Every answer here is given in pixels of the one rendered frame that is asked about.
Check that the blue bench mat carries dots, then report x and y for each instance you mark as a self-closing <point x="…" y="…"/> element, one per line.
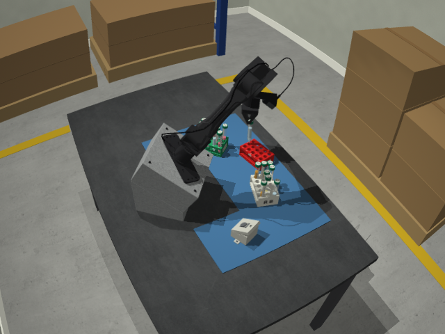
<point x="295" y="215"/>

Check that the white test tube rack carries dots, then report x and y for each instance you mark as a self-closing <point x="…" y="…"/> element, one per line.
<point x="269" y="198"/>

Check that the red rack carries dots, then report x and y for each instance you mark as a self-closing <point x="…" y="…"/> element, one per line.
<point x="252" y="153"/>

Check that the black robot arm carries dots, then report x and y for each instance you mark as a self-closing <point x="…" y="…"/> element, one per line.
<point x="183" y="150"/>

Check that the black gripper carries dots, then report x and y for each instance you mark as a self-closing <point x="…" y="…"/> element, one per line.
<point x="245" y="109"/>

